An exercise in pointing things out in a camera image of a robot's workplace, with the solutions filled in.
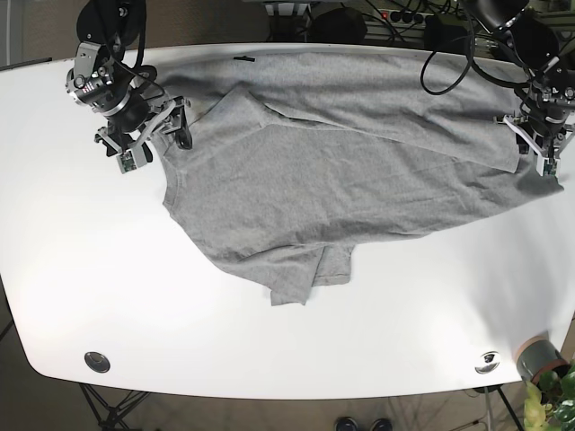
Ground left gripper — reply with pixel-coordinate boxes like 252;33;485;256
497;80;574;177

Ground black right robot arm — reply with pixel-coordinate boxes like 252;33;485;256
66;1;192;173

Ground right metal table grommet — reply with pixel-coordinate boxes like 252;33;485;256
474;351;500;374

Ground green potted plant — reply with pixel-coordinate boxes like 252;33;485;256
523;365;574;431

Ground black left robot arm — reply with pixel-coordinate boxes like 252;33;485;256
422;1;574;176

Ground grey plant pot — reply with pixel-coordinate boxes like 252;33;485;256
514;336;570;385

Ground left metal table grommet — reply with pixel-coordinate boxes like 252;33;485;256
84;351;111;374

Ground metal table grommet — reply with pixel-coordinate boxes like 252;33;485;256
474;351;500;374
84;351;111;374

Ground person's dark shoes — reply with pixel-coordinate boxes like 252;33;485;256
334;417;394;431

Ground grey printed T-shirt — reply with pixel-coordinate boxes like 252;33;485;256
153;53;562;305

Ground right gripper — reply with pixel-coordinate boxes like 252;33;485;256
66;41;193;174

